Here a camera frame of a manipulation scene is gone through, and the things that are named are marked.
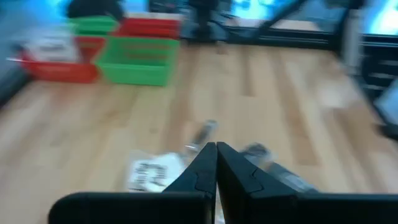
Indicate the clear-wrapped toothbrush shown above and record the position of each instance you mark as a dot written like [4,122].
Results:
[202,135]
[280,174]

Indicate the green plastic basket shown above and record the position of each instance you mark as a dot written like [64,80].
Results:
[136,65]
[93,26]

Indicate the white vanity pack bag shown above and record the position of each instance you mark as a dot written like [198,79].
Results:
[51,48]
[155,172]

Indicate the red plastic basket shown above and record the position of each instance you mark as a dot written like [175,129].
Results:
[59,73]
[149,28]

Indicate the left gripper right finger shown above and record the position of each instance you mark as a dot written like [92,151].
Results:
[245,193]

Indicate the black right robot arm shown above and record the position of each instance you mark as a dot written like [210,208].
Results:
[202,18]

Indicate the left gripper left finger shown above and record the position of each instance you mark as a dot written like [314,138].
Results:
[202,180]

